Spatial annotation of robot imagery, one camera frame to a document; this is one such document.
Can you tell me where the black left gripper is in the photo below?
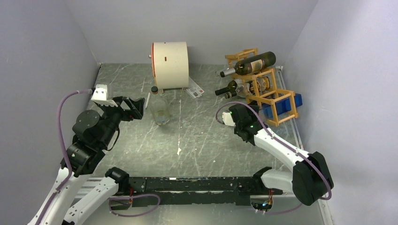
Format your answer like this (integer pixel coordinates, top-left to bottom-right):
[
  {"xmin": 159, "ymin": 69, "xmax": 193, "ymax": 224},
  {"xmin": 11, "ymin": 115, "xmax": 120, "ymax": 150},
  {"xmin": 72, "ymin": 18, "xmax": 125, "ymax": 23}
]
[{"xmin": 97, "ymin": 95, "xmax": 145, "ymax": 146}]

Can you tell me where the large clear glass bottle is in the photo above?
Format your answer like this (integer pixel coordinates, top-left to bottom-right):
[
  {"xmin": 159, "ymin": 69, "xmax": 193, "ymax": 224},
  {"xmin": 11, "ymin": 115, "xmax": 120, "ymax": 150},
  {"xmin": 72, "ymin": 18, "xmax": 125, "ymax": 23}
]
[{"xmin": 148, "ymin": 86, "xmax": 170, "ymax": 125}]

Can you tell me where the blue rectangular box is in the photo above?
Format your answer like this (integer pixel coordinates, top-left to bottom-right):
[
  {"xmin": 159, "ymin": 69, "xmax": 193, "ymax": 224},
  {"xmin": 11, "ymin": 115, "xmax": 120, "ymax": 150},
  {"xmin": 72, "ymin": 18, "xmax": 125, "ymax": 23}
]
[{"xmin": 262, "ymin": 93, "xmax": 303, "ymax": 119}]

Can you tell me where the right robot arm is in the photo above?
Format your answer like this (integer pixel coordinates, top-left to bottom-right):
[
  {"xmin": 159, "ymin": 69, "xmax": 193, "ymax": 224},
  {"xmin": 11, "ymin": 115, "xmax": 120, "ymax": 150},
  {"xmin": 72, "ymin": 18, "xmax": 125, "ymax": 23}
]
[{"xmin": 229, "ymin": 104, "xmax": 334, "ymax": 206}]

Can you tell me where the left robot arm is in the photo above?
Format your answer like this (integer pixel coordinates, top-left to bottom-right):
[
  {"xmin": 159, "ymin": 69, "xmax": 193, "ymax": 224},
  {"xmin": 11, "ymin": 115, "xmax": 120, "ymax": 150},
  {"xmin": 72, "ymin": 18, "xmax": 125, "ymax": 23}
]
[{"xmin": 29, "ymin": 96, "xmax": 145, "ymax": 225}]

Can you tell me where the dark green lower wine bottle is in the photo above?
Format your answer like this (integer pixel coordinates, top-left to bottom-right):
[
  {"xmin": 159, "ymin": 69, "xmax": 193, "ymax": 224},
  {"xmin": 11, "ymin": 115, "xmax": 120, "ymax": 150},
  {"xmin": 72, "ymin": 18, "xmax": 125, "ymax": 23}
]
[{"xmin": 214, "ymin": 79, "xmax": 250, "ymax": 96}]

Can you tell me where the wooden wine rack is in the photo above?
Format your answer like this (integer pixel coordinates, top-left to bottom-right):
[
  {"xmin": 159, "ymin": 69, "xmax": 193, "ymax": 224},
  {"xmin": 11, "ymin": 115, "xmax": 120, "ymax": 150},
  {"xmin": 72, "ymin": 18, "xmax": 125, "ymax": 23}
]
[{"xmin": 225, "ymin": 48, "xmax": 299, "ymax": 127}]

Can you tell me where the dark green labelled wine bottle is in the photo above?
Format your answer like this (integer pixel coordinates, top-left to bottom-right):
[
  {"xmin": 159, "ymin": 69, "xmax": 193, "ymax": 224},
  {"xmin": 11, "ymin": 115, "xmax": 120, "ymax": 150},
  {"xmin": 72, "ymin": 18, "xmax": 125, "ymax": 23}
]
[{"xmin": 233, "ymin": 51, "xmax": 276, "ymax": 75}]

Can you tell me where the cream cylindrical drum box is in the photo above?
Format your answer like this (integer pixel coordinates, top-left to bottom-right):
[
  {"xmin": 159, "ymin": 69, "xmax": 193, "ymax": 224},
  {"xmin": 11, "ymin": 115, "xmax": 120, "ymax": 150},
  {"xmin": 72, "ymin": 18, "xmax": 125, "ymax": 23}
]
[{"xmin": 149, "ymin": 42, "xmax": 189, "ymax": 90}]

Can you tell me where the white packaged card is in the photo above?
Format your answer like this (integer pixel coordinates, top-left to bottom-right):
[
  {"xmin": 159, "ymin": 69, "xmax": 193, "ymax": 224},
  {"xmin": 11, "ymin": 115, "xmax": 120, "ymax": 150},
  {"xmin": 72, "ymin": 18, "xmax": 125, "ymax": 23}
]
[{"xmin": 186, "ymin": 77, "xmax": 204, "ymax": 99}]

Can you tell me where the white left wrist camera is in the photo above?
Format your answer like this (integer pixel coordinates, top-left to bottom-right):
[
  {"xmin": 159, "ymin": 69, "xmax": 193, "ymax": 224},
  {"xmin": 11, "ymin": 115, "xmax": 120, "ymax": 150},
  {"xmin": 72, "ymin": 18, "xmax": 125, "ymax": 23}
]
[{"xmin": 91, "ymin": 84, "xmax": 118, "ymax": 107}]

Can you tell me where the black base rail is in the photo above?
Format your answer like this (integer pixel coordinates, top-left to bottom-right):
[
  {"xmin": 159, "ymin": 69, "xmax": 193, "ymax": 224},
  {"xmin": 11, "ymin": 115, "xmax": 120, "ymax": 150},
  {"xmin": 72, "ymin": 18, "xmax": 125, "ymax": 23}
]
[{"xmin": 115, "ymin": 176, "xmax": 283, "ymax": 207}]

